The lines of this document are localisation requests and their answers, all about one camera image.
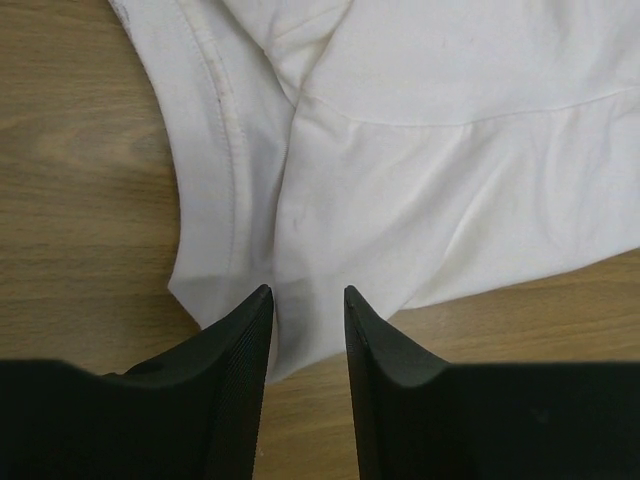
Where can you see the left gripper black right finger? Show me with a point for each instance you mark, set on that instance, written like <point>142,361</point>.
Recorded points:
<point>417,416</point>

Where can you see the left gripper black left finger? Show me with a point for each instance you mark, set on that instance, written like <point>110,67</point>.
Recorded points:
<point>192,412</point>

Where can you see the white t shirt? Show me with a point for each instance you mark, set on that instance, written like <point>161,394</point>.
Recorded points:
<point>420,151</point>

